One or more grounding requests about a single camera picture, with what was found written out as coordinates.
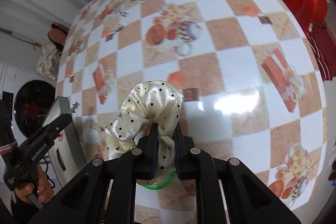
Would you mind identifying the silver rhinestone hair clip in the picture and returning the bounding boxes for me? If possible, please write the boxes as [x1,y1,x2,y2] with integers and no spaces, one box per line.
[70,102,80,115]

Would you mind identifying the green plastic bangle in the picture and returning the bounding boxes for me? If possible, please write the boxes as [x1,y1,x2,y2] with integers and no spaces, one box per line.
[143,172,175,190]

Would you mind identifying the black beaded hair clip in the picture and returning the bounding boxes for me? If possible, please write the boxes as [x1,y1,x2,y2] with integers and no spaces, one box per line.
[56,148,66,172]

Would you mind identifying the person left hand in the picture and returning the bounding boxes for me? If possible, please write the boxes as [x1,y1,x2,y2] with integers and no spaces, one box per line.
[14,165,54,205]

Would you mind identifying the white grey shallow tray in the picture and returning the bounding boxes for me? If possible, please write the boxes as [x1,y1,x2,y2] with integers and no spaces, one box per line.
[43,96,87,186]

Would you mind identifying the white washing machine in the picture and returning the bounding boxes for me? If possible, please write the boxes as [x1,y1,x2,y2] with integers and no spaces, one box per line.
[1,64,56,144]

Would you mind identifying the cream cloth pile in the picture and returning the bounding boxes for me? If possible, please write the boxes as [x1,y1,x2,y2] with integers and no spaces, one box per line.
[37,42,62,80]

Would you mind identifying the brown black slippers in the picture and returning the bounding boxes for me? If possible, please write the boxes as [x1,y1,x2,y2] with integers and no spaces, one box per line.
[47,22,70,52]

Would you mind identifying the checkered patterned tablecloth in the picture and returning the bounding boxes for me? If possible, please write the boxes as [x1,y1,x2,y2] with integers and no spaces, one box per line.
[56,0,327,219]

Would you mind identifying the small silver charm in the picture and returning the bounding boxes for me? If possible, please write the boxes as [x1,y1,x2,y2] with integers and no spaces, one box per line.
[110,24,124,35]

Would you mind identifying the red plastic stool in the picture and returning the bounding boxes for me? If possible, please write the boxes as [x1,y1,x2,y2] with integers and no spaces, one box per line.
[282,0,329,36]

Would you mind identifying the black wrapped handle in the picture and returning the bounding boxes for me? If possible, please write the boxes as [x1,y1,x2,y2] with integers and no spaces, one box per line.
[0,100,18,155]

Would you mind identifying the silver keychain clasp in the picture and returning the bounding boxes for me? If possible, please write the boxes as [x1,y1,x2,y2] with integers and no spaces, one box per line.
[112,2,129,17]

